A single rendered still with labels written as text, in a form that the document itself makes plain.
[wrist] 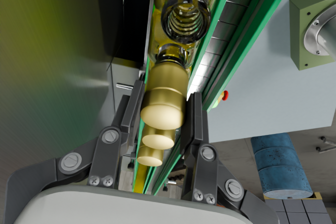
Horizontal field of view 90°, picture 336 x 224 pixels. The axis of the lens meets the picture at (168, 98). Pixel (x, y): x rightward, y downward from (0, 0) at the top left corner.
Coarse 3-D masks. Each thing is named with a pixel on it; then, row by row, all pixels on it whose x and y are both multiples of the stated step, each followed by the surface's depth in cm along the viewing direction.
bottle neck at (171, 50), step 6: (162, 48) 16; (168, 48) 16; (174, 48) 16; (180, 48) 16; (162, 54) 15; (168, 54) 15; (174, 54) 15; (180, 54) 16; (156, 60) 15; (162, 60) 15; (168, 60) 14; (174, 60) 14; (180, 60) 15
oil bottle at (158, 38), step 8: (152, 16) 17; (152, 24) 17; (160, 24) 16; (152, 32) 16; (160, 32) 16; (152, 40) 17; (160, 40) 16; (168, 40) 16; (200, 40) 17; (152, 48) 17; (184, 48) 16; (192, 48) 17; (152, 56) 18; (192, 56) 18
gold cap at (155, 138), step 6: (144, 126) 18; (150, 126) 17; (144, 132) 17; (150, 132) 16; (156, 132) 16; (162, 132) 16; (168, 132) 16; (174, 132) 17; (144, 138) 17; (150, 138) 17; (156, 138) 16; (162, 138) 16; (168, 138) 16; (174, 138) 17; (150, 144) 18; (156, 144) 17; (162, 144) 17; (168, 144) 17
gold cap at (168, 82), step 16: (160, 64) 14; (176, 64) 14; (160, 80) 12; (176, 80) 13; (144, 96) 12; (160, 96) 11; (176, 96) 12; (144, 112) 12; (160, 112) 12; (176, 112) 11; (160, 128) 13
